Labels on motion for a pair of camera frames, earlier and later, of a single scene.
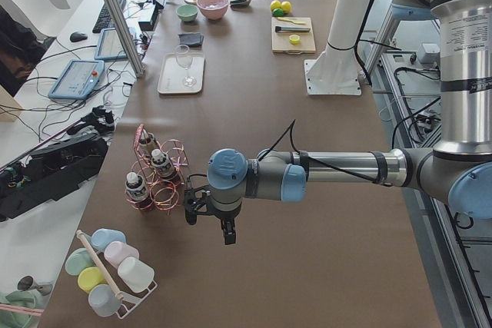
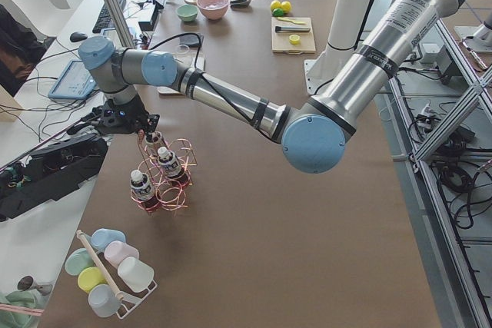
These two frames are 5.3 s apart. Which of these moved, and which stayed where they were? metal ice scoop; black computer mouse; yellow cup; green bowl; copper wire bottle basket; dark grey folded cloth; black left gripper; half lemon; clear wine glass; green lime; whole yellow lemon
Moved: black left gripper; copper wire bottle basket
Stayed: green lime; black computer mouse; metal ice scoop; green bowl; half lemon; whole yellow lemon; yellow cup; dark grey folded cloth; clear wine glass
